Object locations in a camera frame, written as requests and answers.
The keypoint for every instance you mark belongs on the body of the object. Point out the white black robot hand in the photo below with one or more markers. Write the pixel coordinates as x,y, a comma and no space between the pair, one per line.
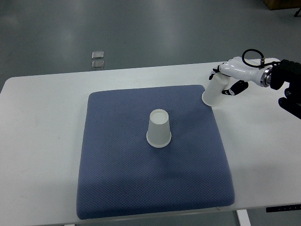
243,71

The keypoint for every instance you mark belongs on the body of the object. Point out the black tripod leg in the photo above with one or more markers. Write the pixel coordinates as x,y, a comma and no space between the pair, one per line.
297,12

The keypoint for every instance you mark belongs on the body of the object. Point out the black table control panel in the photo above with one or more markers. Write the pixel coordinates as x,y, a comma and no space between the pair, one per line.
283,208

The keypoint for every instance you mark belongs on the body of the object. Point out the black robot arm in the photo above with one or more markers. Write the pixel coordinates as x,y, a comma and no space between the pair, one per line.
275,74

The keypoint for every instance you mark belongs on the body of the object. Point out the white paper cup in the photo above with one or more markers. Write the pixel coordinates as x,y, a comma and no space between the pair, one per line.
212,96
158,134

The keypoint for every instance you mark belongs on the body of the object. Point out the blue grey cushion mat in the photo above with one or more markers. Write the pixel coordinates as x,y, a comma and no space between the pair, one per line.
121,174

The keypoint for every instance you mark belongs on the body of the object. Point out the upper metal floor plate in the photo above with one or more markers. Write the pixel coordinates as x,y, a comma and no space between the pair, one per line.
98,54

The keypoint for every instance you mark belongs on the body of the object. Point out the white table leg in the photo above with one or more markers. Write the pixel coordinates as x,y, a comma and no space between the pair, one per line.
243,218

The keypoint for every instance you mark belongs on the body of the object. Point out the brown cardboard box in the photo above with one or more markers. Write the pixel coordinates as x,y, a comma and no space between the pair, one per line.
282,4

